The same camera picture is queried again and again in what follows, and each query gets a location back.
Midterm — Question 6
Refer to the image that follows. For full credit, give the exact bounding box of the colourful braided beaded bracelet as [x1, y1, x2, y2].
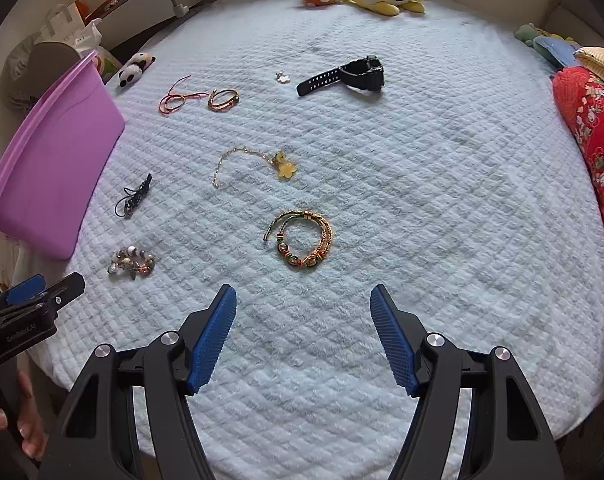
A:
[261, 209, 336, 271]

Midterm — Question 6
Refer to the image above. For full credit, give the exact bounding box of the pearl bead bracelet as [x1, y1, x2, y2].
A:
[106, 244, 157, 282]

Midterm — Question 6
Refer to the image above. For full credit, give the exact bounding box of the black cord charm bracelet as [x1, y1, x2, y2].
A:
[113, 172, 155, 220]

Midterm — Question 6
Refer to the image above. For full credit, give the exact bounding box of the gold chain flower pendant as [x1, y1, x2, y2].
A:
[209, 146, 299, 191]

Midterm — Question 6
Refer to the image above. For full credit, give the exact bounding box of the red string bracelet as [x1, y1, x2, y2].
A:
[157, 74, 211, 116]

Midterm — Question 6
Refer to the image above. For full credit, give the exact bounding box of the orange braided cord bracelet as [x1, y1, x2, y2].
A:
[206, 88, 241, 113]

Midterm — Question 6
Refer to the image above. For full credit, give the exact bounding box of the black digital wristwatch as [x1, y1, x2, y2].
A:
[296, 55, 385, 96]

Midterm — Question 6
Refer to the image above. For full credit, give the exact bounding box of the person's left hand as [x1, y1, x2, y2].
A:
[0, 370, 48, 462]

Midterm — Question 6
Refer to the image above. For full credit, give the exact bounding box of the purple plastic bin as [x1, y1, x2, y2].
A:
[0, 51, 125, 260]

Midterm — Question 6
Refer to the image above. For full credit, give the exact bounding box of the light blue quilted bedspread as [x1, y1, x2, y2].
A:
[31, 0, 604, 479]

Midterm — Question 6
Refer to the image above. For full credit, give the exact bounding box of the grey chair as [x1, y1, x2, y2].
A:
[0, 34, 81, 112]

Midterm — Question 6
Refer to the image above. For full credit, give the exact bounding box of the panda plush toy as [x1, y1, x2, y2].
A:
[118, 52, 155, 89]

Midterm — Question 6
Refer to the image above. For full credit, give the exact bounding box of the white paper shopping bag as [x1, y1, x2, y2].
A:
[34, 3, 102, 56]

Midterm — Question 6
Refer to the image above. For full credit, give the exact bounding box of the small silver flower charm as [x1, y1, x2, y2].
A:
[276, 72, 291, 84]

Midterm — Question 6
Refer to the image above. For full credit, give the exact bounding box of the green plush toy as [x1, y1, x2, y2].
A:
[513, 22, 578, 51]

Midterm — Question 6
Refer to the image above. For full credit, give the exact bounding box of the blue pillow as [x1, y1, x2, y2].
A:
[533, 36, 580, 70]

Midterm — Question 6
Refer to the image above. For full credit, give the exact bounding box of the white bedside desk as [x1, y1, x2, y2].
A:
[84, 0, 221, 51]

